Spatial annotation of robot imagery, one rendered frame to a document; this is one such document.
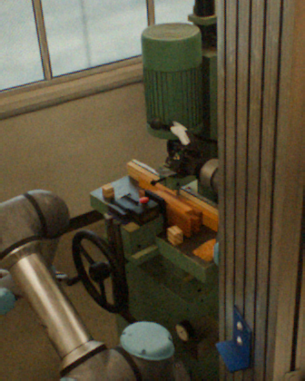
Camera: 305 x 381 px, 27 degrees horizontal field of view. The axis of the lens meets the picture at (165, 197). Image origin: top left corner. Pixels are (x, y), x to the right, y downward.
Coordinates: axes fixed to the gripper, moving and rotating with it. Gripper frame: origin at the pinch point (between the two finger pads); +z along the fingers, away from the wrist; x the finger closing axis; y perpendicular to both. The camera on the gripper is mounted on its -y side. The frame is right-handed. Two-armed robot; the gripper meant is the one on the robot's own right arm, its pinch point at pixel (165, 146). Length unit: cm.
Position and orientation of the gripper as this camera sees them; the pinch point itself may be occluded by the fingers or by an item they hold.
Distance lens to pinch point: 182.0
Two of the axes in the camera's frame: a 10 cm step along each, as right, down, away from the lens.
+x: -3.3, 9.2, 2.2
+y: -6.9, -0.8, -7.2
